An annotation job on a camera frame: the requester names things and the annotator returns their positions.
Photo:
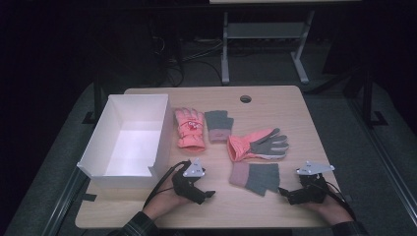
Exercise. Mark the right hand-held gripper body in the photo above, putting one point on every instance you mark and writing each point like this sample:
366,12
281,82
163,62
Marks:
311,191

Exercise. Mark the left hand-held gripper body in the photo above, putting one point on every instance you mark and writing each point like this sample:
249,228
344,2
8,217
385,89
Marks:
185,185

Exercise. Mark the pink glove with grey palm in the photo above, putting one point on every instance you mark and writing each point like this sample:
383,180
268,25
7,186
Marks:
244,147

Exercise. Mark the white cardboard box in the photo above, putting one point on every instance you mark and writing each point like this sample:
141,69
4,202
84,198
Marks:
131,144

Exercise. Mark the person's left hand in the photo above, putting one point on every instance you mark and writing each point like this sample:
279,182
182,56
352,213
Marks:
164,203

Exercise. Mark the person's right hand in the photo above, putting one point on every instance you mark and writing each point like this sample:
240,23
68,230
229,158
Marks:
334,209

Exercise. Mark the pink glove with cartoon print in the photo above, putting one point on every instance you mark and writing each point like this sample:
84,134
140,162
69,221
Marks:
190,131

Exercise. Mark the black tape strip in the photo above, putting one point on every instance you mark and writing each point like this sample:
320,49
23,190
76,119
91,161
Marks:
89,197

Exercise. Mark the black metal stand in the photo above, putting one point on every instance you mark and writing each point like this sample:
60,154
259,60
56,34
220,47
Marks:
368,98
97,98

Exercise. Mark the grey metal floor rail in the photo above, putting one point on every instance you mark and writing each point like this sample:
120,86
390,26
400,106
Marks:
64,203
387,164

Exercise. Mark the grey metal table frame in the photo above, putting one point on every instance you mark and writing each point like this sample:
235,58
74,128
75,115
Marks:
265,31

